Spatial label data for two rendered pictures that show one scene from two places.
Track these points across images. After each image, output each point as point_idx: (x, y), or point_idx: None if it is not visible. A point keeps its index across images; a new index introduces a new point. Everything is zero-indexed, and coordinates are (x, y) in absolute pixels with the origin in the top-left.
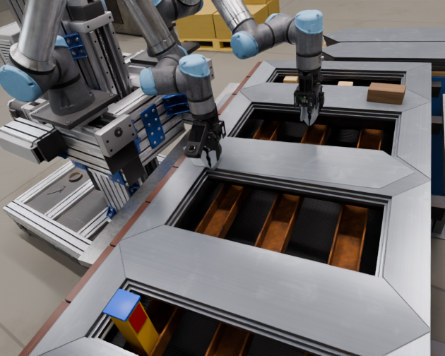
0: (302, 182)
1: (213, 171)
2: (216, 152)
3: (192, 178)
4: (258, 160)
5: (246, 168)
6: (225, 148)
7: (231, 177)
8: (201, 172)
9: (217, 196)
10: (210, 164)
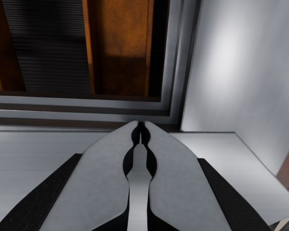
0: None
1: (141, 120)
2: (42, 214)
3: (219, 42)
4: None
5: (5, 149)
6: (139, 220)
7: (64, 106)
8: (185, 96)
9: (145, 78)
10: (145, 140)
